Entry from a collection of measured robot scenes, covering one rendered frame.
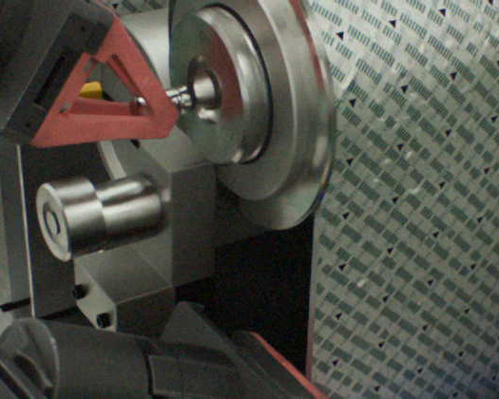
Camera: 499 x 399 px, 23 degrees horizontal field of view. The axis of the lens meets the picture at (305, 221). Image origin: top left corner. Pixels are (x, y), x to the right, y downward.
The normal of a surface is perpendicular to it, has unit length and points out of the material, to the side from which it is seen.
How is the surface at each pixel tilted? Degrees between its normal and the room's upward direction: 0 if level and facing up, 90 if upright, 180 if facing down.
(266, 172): 90
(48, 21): 53
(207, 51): 90
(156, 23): 2
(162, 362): 37
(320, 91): 90
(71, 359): 42
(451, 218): 90
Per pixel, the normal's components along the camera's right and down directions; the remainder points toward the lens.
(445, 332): 0.56, 0.46
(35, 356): 0.57, -0.74
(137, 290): 0.04, -0.85
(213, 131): -0.83, 0.26
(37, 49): -0.66, -0.33
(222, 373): 0.66, -0.56
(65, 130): 0.74, 0.50
